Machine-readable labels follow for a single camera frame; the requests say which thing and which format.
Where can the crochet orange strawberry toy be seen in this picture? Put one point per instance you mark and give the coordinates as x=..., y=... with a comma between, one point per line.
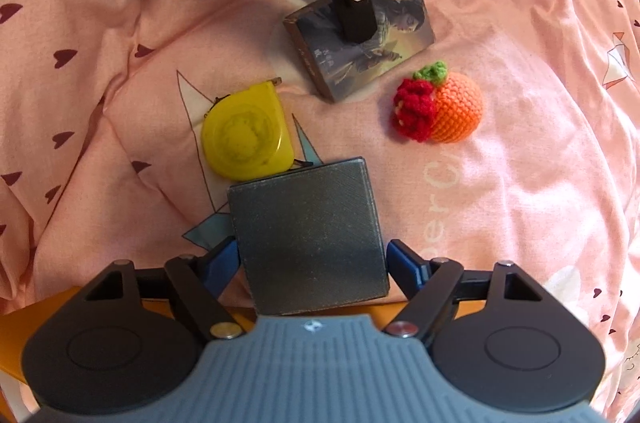
x=437, y=105

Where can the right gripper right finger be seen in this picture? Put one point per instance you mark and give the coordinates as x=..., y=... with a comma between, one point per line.
x=428, y=286

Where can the pink patterned duvet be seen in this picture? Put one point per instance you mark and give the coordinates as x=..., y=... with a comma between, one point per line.
x=102, y=103

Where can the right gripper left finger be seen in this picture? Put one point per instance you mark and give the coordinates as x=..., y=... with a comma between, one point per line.
x=195, y=285

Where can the dark grey square box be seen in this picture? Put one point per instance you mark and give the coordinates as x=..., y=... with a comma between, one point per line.
x=310, y=239

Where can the yellow tape measure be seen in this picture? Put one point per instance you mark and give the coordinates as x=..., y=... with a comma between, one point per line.
x=245, y=135

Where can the illustrated picture book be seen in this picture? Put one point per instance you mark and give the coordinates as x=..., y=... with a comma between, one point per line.
x=338, y=68

